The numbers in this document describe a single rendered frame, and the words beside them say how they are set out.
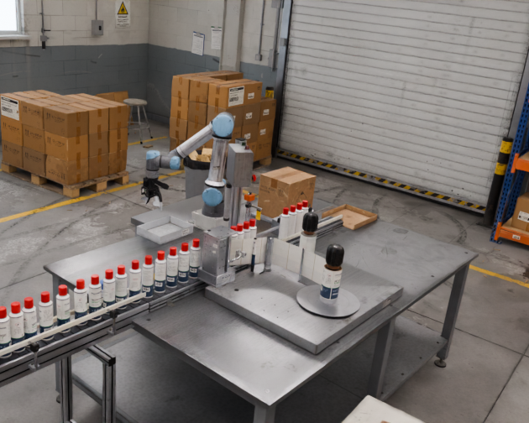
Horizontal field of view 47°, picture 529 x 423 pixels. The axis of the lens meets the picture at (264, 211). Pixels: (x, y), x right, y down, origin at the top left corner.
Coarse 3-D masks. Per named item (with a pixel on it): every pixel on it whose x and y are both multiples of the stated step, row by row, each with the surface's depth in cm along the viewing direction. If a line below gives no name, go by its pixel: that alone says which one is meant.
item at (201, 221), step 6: (198, 210) 380; (192, 216) 377; (198, 216) 374; (204, 216) 371; (198, 222) 375; (204, 222) 372; (210, 222) 369; (216, 222) 367; (222, 222) 372; (204, 228) 373; (210, 228) 370
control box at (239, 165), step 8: (232, 144) 320; (232, 152) 314; (240, 152) 308; (248, 152) 309; (232, 160) 314; (240, 160) 309; (248, 160) 311; (232, 168) 314; (240, 168) 311; (248, 168) 312; (232, 176) 314; (240, 176) 313; (248, 176) 314; (232, 184) 314; (240, 184) 314; (248, 184) 315
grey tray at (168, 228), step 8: (168, 216) 376; (144, 224) 362; (152, 224) 367; (160, 224) 373; (168, 224) 376; (176, 224) 375; (184, 224) 371; (144, 232) 354; (152, 232) 350; (160, 232) 363; (168, 232) 364; (176, 232) 357; (184, 232) 362; (152, 240) 352; (160, 240) 347; (168, 240) 353
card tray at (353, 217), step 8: (336, 208) 424; (344, 208) 433; (352, 208) 430; (328, 216) 417; (336, 216) 418; (344, 216) 420; (352, 216) 421; (360, 216) 423; (368, 216) 423; (376, 216) 418; (344, 224) 405; (352, 224) 406; (360, 224) 403
